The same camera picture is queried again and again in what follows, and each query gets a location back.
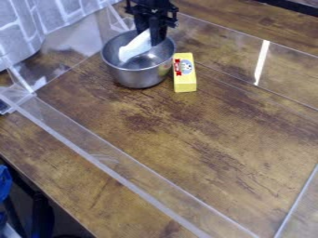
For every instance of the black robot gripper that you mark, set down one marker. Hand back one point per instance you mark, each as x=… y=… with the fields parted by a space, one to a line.
x=153 y=14

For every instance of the stainless steel bowl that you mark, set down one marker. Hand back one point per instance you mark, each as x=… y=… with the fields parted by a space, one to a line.
x=145 y=69

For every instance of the yellow butter block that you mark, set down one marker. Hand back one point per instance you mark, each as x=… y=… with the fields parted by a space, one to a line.
x=184 y=74

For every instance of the grey brick pattern cloth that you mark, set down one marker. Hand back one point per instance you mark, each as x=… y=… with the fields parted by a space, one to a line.
x=28 y=20

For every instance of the blue object at table edge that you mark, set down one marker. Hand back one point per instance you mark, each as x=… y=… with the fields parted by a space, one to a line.
x=5 y=182

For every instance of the black table leg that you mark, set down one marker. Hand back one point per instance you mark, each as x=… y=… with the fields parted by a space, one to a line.
x=43 y=218

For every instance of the clear acrylic enclosure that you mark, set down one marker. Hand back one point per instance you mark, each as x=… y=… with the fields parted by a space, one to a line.
x=155 y=164

